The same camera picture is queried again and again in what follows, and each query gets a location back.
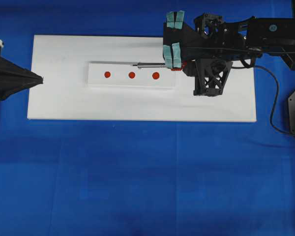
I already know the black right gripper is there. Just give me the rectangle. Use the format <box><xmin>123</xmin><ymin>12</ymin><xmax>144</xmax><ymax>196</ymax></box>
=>
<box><xmin>163</xmin><ymin>10</ymin><xmax>248</xmax><ymax>97</ymax></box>

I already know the red soldering iron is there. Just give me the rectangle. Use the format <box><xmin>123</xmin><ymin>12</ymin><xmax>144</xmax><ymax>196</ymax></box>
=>
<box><xmin>129</xmin><ymin>61</ymin><xmax>187</xmax><ymax>72</ymax></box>

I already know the black soldering iron cable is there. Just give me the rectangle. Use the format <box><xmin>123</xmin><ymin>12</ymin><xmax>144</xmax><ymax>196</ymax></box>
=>
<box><xmin>184</xmin><ymin>46</ymin><xmax>295</xmax><ymax>136</ymax></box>

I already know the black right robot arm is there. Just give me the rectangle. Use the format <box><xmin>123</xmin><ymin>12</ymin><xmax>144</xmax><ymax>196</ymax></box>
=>
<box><xmin>163</xmin><ymin>11</ymin><xmax>295</xmax><ymax>96</ymax></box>

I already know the white board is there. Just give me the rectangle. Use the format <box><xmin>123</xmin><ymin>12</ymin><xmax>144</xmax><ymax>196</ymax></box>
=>
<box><xmin>28</xmin><ymin>35</ymin><xmax>257</xmax><ymax>122</ymax></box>

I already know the white raised plate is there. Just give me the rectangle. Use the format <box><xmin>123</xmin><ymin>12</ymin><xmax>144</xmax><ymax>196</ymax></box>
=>
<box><xmin>88</xmin><ymin>61</ymin><xmax>176</xmax><ymax>89</ymax></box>

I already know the blue table mat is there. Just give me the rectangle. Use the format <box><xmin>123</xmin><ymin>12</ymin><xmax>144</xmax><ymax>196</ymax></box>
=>
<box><xmin>0</xmin><ymin>0</ymin><xmax>295</xmax><ymax>236</ymax></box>

